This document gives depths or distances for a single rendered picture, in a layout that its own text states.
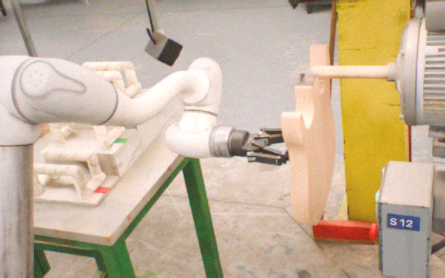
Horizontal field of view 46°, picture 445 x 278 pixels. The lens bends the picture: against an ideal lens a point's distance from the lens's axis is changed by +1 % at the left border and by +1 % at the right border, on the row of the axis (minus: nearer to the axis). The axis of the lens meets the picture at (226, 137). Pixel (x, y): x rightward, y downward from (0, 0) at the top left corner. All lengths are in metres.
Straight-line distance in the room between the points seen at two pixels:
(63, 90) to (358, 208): 1.93
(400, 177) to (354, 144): 1.32
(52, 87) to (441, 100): 0.80
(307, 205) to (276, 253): 1.39
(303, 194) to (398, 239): 0.27
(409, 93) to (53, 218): 1.02
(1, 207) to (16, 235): 0.07
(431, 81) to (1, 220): 0.94
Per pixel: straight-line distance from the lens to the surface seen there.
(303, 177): 1.28
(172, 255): 2.81
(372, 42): 2.26
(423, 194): 1.13
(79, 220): 1.57
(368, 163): 2.52
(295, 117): 1.17
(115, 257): 1.52
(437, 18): 1.21
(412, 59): 1.22
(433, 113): 1.27
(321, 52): 1.41
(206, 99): 1.49
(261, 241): 2.77
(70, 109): 1.03
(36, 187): 1.71
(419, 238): 1.15
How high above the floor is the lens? 1.77
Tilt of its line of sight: 28 degrees down
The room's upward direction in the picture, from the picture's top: 10 degrees counter-clockwise
